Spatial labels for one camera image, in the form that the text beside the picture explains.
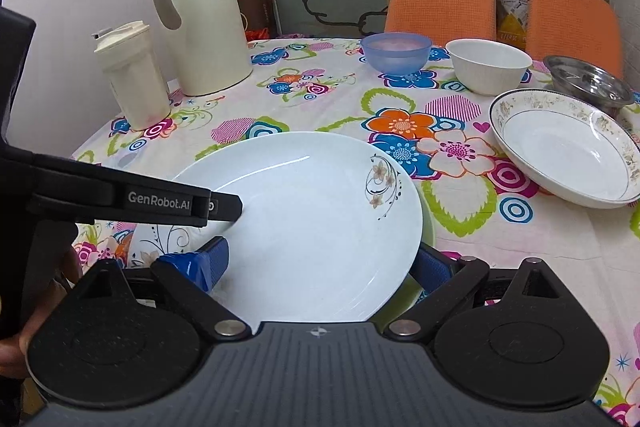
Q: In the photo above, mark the left orange chair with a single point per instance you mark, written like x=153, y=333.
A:
x=443, y=20

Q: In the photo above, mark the yellow snack bag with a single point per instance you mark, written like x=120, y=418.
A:
x=512, y=17

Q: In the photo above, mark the floral tablecloth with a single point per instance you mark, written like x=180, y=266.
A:
x=439, y=132

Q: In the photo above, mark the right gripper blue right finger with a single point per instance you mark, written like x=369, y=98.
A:
x=431, y=268

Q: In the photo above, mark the cream thermos jug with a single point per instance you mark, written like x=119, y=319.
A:
x=207, y=43

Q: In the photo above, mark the gold rimmed white plate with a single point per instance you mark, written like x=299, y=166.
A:
x=570, y=148

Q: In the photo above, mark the blue plastic bowl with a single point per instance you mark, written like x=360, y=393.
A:
x=396, y=53

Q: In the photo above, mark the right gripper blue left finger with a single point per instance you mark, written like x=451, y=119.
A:
x=204, y=267

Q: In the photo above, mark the stainless steel bowl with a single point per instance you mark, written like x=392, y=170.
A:
x=589, y=83

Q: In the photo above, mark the right orange chair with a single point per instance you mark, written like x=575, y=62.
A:
x=583, y=29

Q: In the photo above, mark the cream lidded cup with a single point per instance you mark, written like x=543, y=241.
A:
x=127, y=59

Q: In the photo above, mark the white bowl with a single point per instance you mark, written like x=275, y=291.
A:
x=487, y=67

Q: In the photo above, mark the left hand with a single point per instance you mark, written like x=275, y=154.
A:
x=14, y=349

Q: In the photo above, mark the brown gift box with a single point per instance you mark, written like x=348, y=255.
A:
x=259, y=19

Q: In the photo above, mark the white floral plate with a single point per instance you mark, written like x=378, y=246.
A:
x=329, y=229

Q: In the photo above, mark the orange chair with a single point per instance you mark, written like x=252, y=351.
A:
x=443, y=20
x=583, y=29

